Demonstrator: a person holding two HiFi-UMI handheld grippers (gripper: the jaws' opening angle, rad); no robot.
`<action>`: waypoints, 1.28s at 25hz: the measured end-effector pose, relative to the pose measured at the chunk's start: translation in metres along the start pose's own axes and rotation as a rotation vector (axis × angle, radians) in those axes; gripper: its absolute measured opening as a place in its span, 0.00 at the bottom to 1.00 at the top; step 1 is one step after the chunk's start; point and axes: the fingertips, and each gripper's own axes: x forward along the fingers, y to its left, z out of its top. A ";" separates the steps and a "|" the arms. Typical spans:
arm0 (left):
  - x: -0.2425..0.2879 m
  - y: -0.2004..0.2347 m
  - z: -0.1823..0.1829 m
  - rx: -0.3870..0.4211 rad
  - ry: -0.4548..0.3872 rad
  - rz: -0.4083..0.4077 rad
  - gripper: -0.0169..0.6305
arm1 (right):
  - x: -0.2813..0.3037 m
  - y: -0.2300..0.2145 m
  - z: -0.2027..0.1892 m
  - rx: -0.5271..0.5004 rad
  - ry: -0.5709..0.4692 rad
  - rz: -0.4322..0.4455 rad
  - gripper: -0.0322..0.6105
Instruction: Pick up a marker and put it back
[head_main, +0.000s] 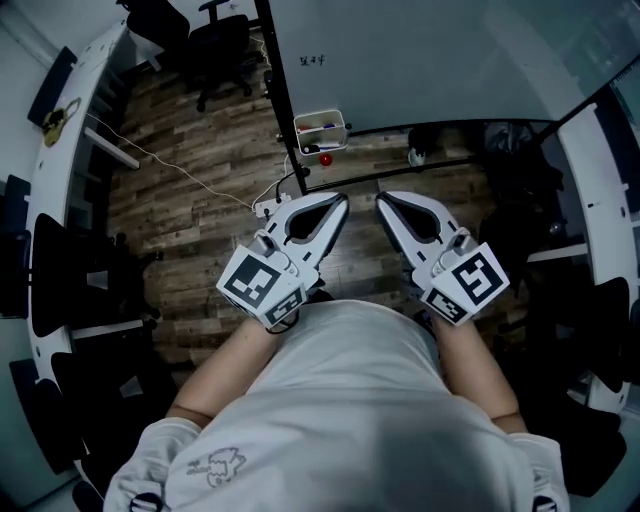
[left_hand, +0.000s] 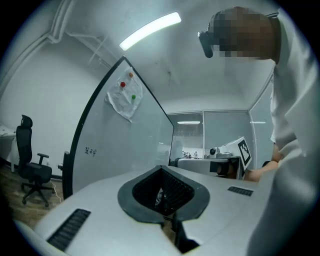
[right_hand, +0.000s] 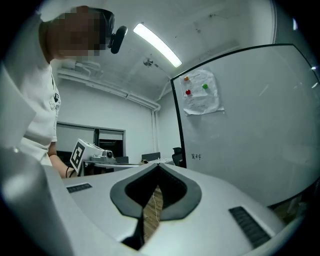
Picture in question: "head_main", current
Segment person's left forearm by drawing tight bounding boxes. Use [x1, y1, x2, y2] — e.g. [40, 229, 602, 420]
[166, 304, 302, 432]

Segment person's right forearm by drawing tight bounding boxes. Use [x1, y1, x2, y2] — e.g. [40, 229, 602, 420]
[430, 313, 530, 435]

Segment black office chair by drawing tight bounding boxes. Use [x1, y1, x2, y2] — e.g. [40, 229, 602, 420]
[48, 349, 177, 479]
[186, 0, 255, 114]
[30, 212, 165, 342]
[124, 0, 192, 67]

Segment black bag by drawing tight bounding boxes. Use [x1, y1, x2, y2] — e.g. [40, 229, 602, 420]
[477, 119, 569, 251]

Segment black power cable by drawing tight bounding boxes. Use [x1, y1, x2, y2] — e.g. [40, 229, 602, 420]
[273, 167, 312, 204]

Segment whiteboard with black frame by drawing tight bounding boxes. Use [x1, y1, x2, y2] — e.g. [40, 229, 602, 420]
[253, 0, 629, 197]

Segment long white cable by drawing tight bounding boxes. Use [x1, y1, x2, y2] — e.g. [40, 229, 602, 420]
[83, 111, 258, 210]

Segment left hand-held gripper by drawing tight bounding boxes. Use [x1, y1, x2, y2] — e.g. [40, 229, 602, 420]
[215, 191, 351, 335]

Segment curved white desk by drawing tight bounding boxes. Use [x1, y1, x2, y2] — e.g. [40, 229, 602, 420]
[25, 19, 144, 501]

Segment dark blue desk divider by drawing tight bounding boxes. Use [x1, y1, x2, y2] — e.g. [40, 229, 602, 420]
[26, 45, 79, 129]

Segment person's white t-shirt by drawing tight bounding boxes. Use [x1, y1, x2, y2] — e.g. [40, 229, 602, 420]
[102, 298, 572, 512]

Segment yellow tape dispenser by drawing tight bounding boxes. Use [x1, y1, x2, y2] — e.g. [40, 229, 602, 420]
[41, 96, 83, 149]

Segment white power strip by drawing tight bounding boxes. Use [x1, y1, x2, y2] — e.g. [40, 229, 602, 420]
[251, 193, 295, 219]

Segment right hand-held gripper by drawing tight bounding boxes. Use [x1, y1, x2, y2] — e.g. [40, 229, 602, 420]
[375, 190, 512, 327]

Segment white marker tray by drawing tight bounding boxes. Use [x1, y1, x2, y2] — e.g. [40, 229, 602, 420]
[293, 110, 350, 157]

